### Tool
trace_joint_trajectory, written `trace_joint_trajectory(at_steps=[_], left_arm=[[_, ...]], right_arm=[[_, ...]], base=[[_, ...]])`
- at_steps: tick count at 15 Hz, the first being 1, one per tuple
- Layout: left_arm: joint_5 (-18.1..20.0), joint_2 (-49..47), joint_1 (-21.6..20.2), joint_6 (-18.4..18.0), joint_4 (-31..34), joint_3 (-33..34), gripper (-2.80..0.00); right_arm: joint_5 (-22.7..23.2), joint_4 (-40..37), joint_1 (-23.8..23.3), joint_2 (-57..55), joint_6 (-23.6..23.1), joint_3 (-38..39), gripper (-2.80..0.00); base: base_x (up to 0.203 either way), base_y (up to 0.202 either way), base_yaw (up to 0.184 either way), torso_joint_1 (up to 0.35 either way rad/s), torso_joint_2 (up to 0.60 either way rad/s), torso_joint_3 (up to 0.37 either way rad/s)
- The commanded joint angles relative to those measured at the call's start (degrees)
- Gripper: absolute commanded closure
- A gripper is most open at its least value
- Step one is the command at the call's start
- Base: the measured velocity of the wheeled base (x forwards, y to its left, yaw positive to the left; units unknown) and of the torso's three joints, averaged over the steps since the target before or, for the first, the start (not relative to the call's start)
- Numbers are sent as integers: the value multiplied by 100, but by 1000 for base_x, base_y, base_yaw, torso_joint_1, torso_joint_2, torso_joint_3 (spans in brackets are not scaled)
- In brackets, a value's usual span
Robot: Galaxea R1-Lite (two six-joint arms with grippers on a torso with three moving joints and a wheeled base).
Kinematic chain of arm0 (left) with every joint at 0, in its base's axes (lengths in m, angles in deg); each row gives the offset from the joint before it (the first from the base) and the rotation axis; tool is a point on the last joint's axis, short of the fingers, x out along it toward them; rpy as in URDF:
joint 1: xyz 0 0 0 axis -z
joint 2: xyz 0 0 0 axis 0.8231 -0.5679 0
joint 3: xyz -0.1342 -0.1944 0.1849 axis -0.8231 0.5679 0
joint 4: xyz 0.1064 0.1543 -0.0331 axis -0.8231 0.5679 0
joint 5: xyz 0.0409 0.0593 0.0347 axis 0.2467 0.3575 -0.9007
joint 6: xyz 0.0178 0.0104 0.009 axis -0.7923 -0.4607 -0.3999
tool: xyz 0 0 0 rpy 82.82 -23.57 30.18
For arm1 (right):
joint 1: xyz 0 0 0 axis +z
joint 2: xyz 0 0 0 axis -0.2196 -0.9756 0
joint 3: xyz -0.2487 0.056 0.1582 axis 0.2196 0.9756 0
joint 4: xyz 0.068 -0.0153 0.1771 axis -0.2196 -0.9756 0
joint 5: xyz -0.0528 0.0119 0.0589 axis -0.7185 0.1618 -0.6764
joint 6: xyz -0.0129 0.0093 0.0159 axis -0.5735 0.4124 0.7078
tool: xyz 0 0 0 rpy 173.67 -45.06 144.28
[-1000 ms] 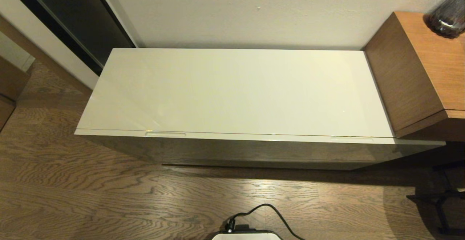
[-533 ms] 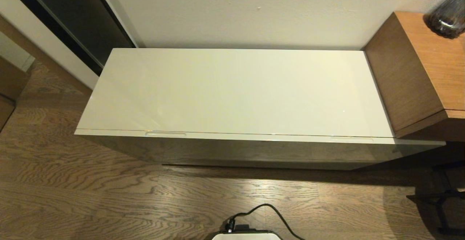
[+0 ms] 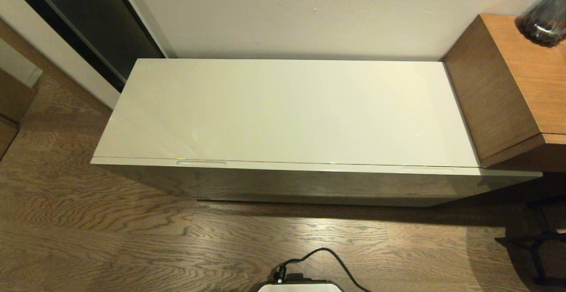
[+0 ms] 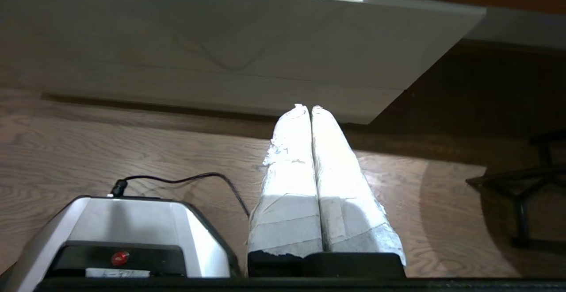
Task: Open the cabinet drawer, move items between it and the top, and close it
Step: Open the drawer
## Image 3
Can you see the grey cabinet drawer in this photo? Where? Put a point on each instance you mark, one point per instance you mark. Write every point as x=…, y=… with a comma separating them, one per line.
x=309, y=181

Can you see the white door frame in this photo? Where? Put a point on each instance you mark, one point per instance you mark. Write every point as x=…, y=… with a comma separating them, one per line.
x=57, y=44

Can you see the dark glass vase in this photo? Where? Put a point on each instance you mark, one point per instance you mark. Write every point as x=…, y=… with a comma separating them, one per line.
x=546, y=20

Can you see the grey glossy cabinet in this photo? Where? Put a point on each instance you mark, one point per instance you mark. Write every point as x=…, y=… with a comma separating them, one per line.
x=287, y=115

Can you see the dark door panel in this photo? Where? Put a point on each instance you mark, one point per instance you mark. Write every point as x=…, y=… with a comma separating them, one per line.
x=97, y=22

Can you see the black metal stand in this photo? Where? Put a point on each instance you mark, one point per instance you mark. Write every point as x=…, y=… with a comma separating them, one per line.
x=522, y=241

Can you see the silver black robot base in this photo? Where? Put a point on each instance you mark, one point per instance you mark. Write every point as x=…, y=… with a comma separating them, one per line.
x=300, y=288

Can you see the brown wooden side table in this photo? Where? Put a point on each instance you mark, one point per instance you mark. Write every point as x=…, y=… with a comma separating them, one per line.
x=508, y=84

